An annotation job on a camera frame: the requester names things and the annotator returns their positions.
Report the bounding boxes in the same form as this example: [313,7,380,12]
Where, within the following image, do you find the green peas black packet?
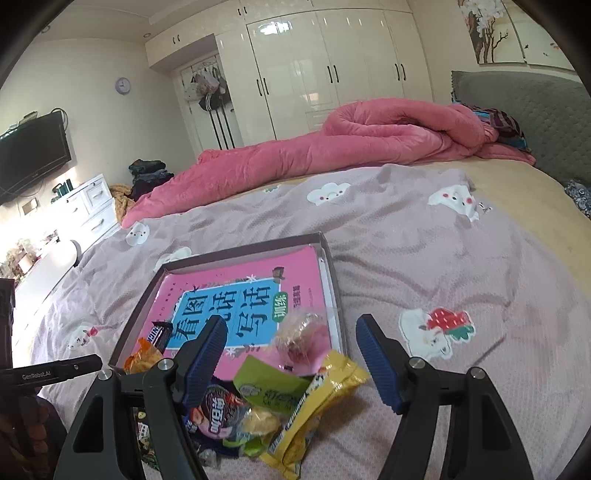
[133,408,160,471]

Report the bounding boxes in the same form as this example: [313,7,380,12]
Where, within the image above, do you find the orange biscuit pack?
[123,338,163,375]

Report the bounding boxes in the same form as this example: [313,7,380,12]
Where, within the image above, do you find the blue Oreo packet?
[184,377,250,458]

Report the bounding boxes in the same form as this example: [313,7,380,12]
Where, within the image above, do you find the Snickers bar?
[138,321,173,354]

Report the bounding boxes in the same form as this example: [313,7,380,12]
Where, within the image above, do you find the yellow Alpenliebe candy packet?
[260,350,370,479]

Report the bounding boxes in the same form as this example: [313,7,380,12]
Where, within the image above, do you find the green milk candy bag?
[228,355,311,457]

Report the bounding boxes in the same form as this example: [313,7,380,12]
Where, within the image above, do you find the clear pink candy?
[271,308,332,367]

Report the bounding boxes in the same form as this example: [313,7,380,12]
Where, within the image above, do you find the dark cardboard box tray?
[109,233,348,368]

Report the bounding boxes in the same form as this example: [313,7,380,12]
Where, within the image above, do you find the lilac patterned bed sheet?
[29,161,590,479]

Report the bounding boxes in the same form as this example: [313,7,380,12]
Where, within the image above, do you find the white drawer cabinet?
[0,173,122,356]

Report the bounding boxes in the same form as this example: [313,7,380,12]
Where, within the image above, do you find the tan fuzzy garment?
[109,184,135,224]

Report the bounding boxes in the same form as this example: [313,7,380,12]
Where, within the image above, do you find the pink blue children's book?
[131,245,329,380]

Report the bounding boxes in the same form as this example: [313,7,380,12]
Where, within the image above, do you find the pile of dark clothes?
[127,159,174,201]

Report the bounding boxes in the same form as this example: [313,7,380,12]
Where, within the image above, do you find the dark patterned pillow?
[564,180,591,219]

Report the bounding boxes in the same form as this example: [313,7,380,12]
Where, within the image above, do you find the colourful folded clothes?
[450,101,531,154]

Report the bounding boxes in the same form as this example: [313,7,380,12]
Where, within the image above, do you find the pink fleece blanket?
[121,98,536,228]

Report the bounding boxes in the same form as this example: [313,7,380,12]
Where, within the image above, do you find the grey padded headboard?
[452,71,590,186]

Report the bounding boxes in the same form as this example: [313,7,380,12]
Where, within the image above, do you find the bags hanging on door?
[184,65,231,112]

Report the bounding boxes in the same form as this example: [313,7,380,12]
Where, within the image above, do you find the white wardrobe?
[146,1,433,151]

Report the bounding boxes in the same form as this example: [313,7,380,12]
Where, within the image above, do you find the wall mounted television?
[0,111,71,204]

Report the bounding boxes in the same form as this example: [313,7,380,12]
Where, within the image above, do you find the round wall clock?
[115,77,131,95]

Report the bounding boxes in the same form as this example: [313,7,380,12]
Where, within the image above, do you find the floral wall painting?
[458,0,575,72]

